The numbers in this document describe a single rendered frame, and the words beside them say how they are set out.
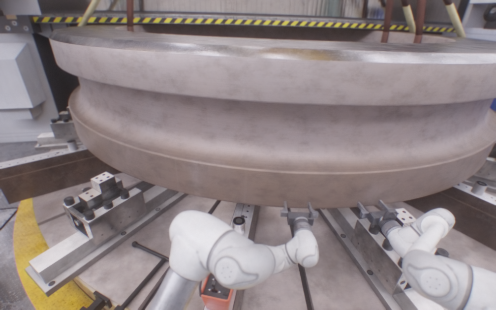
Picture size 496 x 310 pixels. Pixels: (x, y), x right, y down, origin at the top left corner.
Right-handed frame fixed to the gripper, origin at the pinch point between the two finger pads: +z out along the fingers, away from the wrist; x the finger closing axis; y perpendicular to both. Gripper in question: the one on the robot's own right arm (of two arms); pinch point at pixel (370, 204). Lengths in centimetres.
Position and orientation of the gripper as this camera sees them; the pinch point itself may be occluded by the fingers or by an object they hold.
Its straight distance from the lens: 161.6
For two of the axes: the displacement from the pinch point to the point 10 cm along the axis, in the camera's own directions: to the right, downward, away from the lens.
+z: -1.3, -4.8, 8.7
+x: 9.9, -0.4, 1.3
